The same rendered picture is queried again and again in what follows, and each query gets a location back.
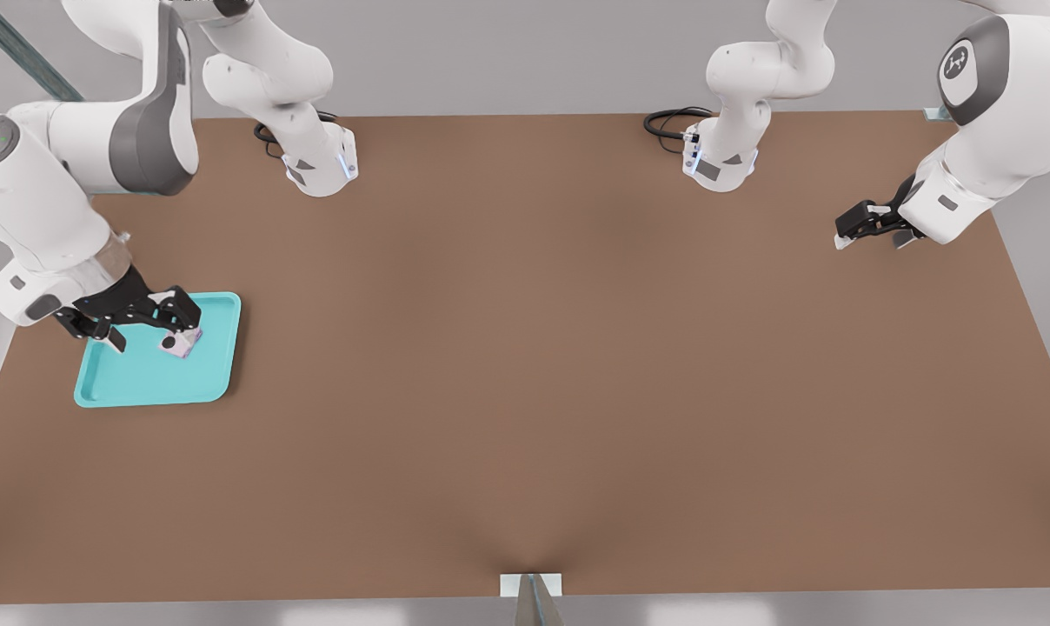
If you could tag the pale lilac phone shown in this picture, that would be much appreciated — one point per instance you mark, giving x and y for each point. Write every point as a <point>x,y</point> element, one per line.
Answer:
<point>180,344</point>

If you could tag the silver frame post foot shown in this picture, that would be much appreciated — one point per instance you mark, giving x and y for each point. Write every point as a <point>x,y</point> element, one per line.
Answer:
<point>936,114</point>

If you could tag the pale blue-green tray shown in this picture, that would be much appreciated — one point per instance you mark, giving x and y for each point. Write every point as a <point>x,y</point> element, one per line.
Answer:
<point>142,378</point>

